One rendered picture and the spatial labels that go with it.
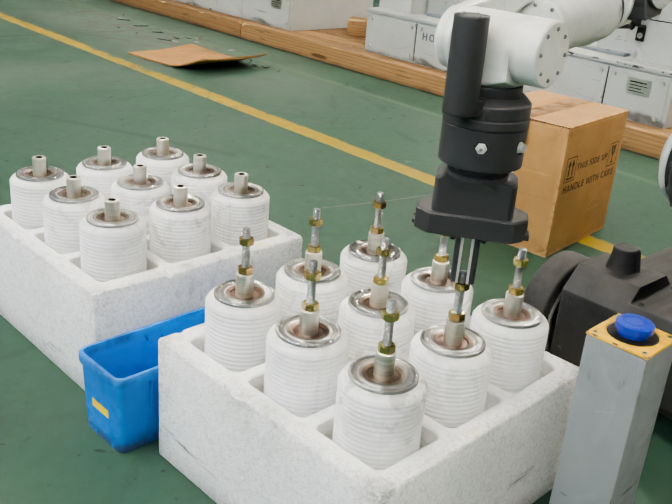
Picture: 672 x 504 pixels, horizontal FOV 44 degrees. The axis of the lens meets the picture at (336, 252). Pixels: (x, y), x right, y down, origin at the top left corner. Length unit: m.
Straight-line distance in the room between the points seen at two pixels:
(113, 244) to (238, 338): 0.30
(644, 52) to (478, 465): 2.27
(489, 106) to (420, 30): 2.75
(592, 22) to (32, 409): 0.91
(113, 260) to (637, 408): 0.74
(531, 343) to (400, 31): 2.73
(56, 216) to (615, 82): 2.17
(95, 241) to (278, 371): 0.41
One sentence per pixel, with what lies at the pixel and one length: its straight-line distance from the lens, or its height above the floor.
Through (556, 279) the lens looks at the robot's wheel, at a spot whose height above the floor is 0.18.
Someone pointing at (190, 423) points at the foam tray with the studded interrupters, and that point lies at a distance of 1.09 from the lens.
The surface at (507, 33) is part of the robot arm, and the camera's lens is 0.84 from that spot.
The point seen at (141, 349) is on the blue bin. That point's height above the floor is 0.09.
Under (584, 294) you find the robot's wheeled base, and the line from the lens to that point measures 1.35.
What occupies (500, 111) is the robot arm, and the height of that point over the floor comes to 0.53.
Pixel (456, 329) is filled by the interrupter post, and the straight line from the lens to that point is 0.96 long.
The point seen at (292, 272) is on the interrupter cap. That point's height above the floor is 0.25.
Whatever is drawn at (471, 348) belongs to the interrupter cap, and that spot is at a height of 0.25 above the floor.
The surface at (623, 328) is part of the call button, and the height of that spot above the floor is 0.33.
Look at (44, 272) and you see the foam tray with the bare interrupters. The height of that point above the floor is 0.16.
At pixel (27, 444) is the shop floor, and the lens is 1.24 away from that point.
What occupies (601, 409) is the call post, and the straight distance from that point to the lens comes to 0.95.
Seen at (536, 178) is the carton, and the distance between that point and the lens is 1.91.
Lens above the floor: 0.72
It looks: 23 degrees down
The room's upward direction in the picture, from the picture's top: 5 degrees clockwise
